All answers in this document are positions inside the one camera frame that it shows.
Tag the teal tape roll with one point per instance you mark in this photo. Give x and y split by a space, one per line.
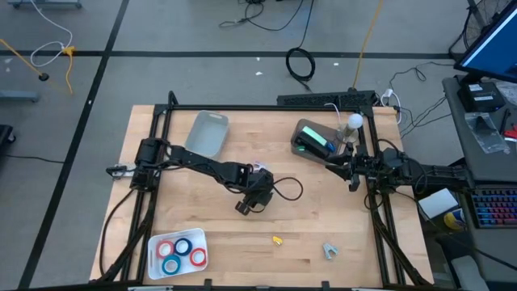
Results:
163 264

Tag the blue mini stapler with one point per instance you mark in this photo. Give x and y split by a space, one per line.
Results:
330 147

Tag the purple white staple remover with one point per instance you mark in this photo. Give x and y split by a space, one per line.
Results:
260 165

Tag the computer monitor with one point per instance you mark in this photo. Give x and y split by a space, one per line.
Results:
497 48

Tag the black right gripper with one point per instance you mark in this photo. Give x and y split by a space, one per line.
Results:
357 165

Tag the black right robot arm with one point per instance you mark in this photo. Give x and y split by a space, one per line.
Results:
424 174

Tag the clear plastic bag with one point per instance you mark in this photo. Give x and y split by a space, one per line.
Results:
484 133

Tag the white light bulb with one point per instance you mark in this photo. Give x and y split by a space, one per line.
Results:
355 120

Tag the yellow mini stapler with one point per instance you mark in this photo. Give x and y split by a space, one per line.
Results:
277 241

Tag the black caster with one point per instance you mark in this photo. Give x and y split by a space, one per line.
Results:
6 137

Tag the grey metal base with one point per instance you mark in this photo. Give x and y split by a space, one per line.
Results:
44 4
18 95

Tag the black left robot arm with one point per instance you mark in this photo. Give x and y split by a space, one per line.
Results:
202 163

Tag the red tape roll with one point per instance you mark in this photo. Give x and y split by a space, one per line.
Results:
191 257

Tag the black floor fan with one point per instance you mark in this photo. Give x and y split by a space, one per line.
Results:
478 20

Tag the pink tape roll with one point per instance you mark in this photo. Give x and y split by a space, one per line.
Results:
157 249

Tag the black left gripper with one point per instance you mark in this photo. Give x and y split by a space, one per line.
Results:
258 190

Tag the black stapler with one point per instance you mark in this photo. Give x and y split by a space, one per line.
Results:
313 147

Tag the brass lamp socket base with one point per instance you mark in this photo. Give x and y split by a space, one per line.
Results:
348 135

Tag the black metal table frame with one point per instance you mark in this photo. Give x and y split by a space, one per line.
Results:
262 108

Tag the light grey plastic bin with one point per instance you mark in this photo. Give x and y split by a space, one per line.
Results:
208 135

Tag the black perforated box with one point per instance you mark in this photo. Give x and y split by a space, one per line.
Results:
323 99

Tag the red tool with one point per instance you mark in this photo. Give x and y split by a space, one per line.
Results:
511 133

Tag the white power adapter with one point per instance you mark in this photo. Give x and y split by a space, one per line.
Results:
387 94

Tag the white plastic bin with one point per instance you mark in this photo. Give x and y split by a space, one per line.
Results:
187 271

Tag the black mini computer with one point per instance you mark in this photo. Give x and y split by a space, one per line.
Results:
480 103

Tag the yellow tape roll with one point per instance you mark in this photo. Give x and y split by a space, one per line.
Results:
451 221

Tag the dark blue tape roll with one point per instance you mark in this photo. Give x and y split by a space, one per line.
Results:
176 247

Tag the grey desk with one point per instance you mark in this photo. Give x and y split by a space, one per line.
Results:
468 165

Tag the white notepad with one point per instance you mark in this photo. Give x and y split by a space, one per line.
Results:
438 203

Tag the light blue staple remover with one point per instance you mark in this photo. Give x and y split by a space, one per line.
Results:
328 250

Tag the dark translucent plastic bin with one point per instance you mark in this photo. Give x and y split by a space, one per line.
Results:
334 136

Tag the mint green stapler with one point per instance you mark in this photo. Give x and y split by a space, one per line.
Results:
315 135

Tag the backlit keyboard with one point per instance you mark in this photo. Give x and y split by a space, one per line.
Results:
494 206

